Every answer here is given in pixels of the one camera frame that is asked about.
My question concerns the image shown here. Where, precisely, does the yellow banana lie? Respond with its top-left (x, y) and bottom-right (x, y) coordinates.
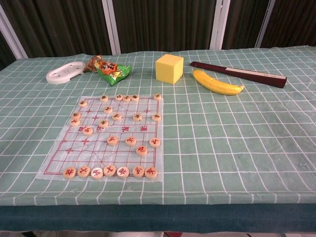
top-left (192, 69), bottom-right (245, 96)

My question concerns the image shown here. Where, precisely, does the dark brown pleated curtain panel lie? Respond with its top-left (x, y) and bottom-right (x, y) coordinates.
top-left (0, 32), bottom-right (18, 71)
top-left (111, 0), bottom-right (219, 54)
top-left (0, 0), bottom-right (114, 59)
top-left (221, 0), bottom-right (269, 50)
top-left (261, 0), bottom-right (316, 49)

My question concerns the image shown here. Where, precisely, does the yellow foam cube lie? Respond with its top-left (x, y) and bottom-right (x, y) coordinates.
top-left (155, 54), bottom-right (185, 85)

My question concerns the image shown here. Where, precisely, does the dark teal table skirt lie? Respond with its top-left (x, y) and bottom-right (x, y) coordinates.
top-left (0, 202), bottom-right (316, 234)

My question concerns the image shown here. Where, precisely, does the dark red long fan box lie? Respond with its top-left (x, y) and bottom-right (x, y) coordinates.
top-left (190, 61), bottom-right (288, 89)

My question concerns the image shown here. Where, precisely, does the Chinese chess board with pieces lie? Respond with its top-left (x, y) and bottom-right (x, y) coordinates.
top-left (36, 95), bottom-right (165, 182)

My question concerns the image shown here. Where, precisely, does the green checked tablecloth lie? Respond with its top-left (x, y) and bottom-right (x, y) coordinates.
top-left (0, 45), bottom-right (316, 207)

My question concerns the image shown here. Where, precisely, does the green orange snack bag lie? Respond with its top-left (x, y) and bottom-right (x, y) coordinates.
top-left (82, 54), bottom-right (133, 87)

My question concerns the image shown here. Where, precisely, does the white frame post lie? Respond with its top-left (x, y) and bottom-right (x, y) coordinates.
top-left (255, 0), bottom-right (276, 48)
top-left (209, 0), bottom-right (232, 50)
top-left (0, 11), bottom-right (28, 59)
top-left (102, 0), bottom-right (121, 55)

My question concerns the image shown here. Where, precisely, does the white oval plastic tray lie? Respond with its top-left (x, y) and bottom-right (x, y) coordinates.
top-left (45, 61), bottom-right (86, 84)

